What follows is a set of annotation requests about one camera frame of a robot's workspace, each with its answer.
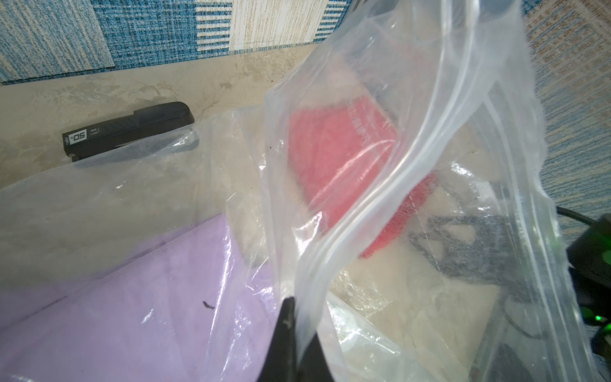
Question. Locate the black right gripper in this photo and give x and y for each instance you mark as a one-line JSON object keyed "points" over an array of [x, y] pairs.
{"points": [[482, 250]]}

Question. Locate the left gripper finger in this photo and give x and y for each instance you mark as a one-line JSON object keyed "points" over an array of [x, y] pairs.
{"points": [[282, 363]]}

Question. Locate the clear plastic vacuum bag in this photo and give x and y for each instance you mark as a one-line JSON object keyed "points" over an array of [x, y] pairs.
{"points": [[455, 79]]}

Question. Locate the red trousers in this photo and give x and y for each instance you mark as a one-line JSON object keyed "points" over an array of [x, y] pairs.
{"points": [[337, 152]]}

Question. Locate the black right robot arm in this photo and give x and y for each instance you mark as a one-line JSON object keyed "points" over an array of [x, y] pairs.
{"points": [[589, 268]]}

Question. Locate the lilac folded garment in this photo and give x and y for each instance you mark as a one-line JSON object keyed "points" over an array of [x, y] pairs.
{"points": [[187, 308]]}

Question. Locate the black stapler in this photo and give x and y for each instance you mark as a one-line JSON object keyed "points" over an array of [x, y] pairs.
{"points": [[108, 135]]}

